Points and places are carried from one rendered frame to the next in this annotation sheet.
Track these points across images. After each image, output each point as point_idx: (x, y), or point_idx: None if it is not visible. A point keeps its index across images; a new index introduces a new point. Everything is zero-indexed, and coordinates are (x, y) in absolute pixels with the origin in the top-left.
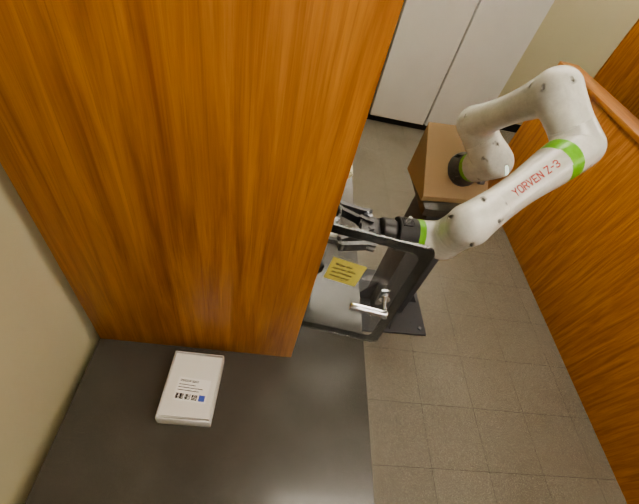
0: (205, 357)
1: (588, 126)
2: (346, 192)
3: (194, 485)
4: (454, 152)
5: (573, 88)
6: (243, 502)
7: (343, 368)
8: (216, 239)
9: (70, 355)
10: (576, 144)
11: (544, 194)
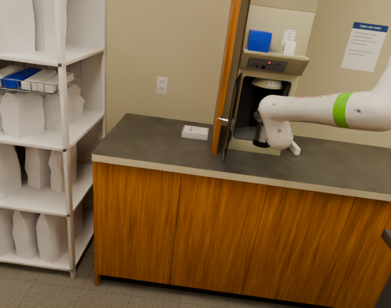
0: (206, 132)
1: (377, 85)
2: (356, 187)
3: (163, 134)
4: None
5: None
6: (155, 140)
7: (207, 164)
8: (223, 67)
9: (204, 117)
10: (355, 91)
11: (311, 112)
